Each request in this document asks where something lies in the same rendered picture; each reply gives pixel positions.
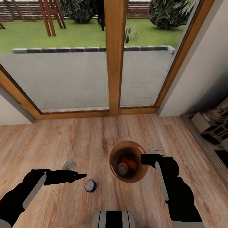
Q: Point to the trash can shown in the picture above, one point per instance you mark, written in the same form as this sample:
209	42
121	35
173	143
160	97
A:
132	151

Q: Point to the wood fireplace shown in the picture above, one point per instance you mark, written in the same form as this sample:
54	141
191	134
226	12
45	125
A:
210	130

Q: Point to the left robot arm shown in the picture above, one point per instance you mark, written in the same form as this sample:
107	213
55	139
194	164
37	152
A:
17	200

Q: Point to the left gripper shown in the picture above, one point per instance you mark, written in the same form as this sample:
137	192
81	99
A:
64	176

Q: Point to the robot trunk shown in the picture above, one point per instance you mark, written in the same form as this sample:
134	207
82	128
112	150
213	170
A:
114	219

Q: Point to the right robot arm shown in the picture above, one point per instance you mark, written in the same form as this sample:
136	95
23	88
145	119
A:
177	194

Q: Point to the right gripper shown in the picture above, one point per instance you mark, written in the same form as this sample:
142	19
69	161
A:
146	158

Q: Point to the door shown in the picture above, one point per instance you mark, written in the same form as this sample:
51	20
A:
94	58

